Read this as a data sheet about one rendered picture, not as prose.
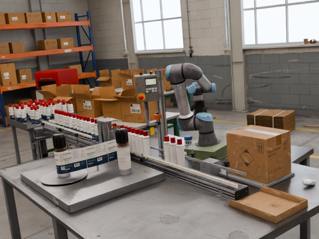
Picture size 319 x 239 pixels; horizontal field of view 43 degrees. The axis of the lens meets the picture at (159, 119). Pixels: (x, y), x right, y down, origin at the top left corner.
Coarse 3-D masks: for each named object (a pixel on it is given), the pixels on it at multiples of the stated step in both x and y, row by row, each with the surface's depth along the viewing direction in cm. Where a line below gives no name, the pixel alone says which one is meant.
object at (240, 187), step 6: (138, 156) 296; (150, 162) 281; (156, 162) 279; (174, 168) 263; (186, 174) 251; (192, 174) 250; (204, 180) 238; (210, 180) 237; (222, 186) 227; (228, 186) 225; (240, 186) 224
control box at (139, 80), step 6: (138, 78) 282; (144, 78) 282; (156, 78) 283; (138, 84) 283; (144, 84) 283; (138, 90) 284; (144, 90) 284; (138, 96) 285; (144, 96) 285; (150, 96) 285; (156, 96) 285
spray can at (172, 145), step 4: (172, 140) 261; (172, 144) 261; (176, 144) 262; (172, 148) 261; (172, 152) 262; (176, 152) 262; (172, 156) 263; (176, 156) 263; (172, 160) 263; (176, 160) 263; (176, 164) 264
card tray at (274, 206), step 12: (264, 192) 225; (276, 192) 218; (240, 204) 205; (252, 204) 210; (264, 204) 209; (276, 204) 208; (288, 204) 207; (300, 204) 200; (264, 216) 194; (276, 216) 188; (288, 216) 194
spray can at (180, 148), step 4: (180, 140) 256; (180, 144) 256; (176, 148) 257; (180, 148) 256; (180, 152) 256; (184, 152) 259; (180, 156) 257; (184, 156) 258; (180, 160) 257; (184, 160) 258; (180, 164) 258; (184, 164) 259
